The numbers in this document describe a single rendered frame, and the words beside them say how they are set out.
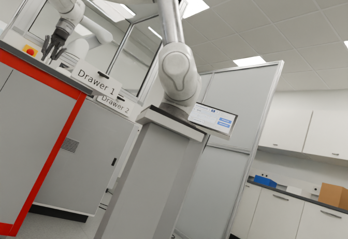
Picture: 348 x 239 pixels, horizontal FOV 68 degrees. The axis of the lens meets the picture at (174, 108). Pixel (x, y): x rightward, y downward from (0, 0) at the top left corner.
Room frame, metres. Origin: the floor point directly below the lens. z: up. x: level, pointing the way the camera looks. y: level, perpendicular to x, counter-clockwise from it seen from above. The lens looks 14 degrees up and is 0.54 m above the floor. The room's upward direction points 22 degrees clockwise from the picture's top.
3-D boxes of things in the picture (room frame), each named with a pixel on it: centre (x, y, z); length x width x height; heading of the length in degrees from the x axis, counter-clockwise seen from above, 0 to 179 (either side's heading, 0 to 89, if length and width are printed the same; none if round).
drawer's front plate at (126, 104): (1.89, 0.41, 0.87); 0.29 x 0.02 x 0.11; 128
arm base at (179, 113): (1.24, -0.02, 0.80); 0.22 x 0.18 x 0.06; 96
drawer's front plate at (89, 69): (1.44, 0.46, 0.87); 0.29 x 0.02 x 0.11; 128
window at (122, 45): (1.74, 0.65, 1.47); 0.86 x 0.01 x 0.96; 128
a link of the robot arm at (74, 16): (1.36, 0.75, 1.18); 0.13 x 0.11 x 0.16; 168
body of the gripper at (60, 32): (1.38, 0.74, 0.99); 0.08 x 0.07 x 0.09; 143
